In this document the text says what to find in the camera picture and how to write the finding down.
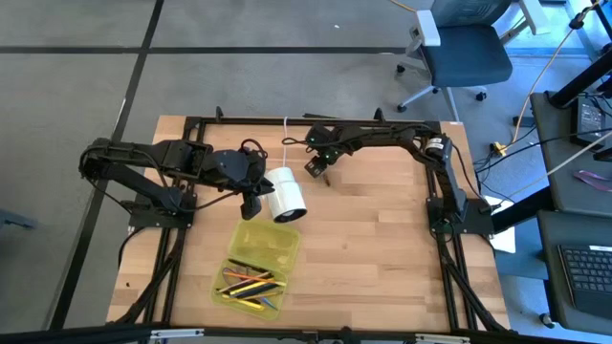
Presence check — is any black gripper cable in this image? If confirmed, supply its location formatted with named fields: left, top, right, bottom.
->
left=240, top=137, right=270, bottom=161
left=280, top=135, right=313, bottom=148

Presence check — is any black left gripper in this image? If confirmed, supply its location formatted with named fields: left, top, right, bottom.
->
left=238, top=174, right=277, bottom=222

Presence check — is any black desk bar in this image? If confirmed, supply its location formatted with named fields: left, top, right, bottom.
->
left=549, top=61, right=612, bottom=109
left=491, top=186, right=551, bottom=235

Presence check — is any dark blue office chair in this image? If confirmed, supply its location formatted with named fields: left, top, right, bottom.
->
left=395, top=0, right=551, bottom=123

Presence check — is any black aluminium frame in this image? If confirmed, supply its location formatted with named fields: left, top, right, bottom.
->
left=0, top=105, right=575, bottom=344

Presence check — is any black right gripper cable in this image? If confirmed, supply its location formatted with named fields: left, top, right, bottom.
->
left=280, top=135, right=313, bottom=148

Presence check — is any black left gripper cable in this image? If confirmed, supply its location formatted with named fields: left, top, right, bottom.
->
left=240, top=137, right=270, bottom=161

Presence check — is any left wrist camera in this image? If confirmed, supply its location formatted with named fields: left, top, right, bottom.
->
left=240, top=151, right=267, bottom=179

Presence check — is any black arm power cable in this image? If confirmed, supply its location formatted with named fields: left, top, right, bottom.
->
left=117, top=226, right=144, bottom=271

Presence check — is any silver frame bracket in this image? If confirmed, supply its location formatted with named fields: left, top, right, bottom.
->
left=149, top=328, right=206, bottom=341
left=414, top=333, right=470, bottom=344

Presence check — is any dark grey desk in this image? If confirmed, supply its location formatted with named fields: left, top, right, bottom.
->
left=529, top=90, right=612, bottom=335

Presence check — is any beige cable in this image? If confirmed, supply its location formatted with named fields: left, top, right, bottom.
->
left=547, top=140, right=612, bottom=179

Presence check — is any yellow cable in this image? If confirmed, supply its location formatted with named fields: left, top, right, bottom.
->
left=511, top=4, right=597, bottom=144

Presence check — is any black power adapter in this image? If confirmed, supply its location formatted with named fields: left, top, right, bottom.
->
left=571, top=95, right=608, bottom=147

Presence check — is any black laptop keyboard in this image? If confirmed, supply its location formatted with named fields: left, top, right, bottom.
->
left=557, top=243, right=612, bottom=320

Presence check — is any white paper sheet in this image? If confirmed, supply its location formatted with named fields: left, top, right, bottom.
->
left=482, top=195, right=517, bottom=254

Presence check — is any black floor cable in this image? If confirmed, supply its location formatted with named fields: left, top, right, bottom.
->
left=472, top=126, right=612, bottom=173

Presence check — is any orange pencil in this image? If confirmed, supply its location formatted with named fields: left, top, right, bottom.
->
left=223, top=270, right=273, bottom=282

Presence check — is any grey chair base leg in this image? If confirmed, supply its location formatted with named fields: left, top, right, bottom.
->
left=0, top=208, right=37, bottom=231

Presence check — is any white camera with cable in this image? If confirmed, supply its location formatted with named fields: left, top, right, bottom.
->
left=264, top=166, right=308, bottom=225

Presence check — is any yellow-green transparent supply box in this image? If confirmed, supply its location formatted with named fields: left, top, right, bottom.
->
left=210, top=218, right=302, bottom=321

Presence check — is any purple lanyard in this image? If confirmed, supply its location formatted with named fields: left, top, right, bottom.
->
left=573, top=169, right=612, bottom=193

